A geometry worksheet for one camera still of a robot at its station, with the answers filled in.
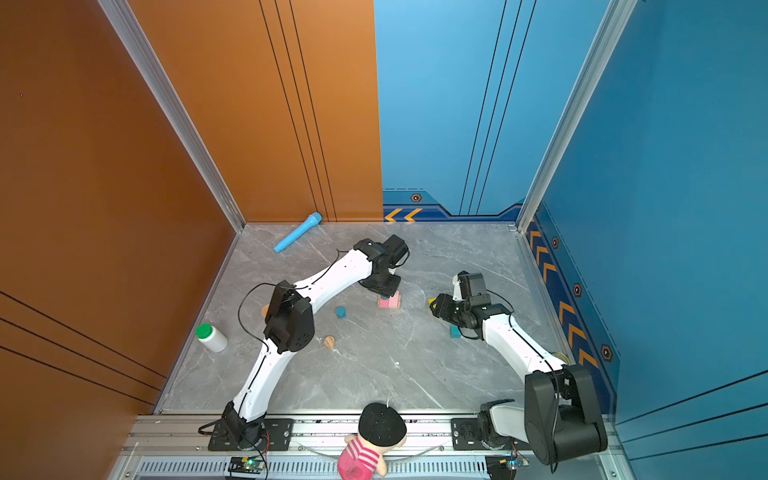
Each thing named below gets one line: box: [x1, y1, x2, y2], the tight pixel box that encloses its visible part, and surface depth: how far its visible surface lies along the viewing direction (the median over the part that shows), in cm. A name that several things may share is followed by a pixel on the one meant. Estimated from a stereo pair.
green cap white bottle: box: [195, 323, 228, 353], surface depth 84 cm
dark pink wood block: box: [377, 290, 402, 310], surface depth 96 cm
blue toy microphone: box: [273, 212, 323, 253], surface depth 118 cm
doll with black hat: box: [337, 403, 407, 480], surface depth 68 cm
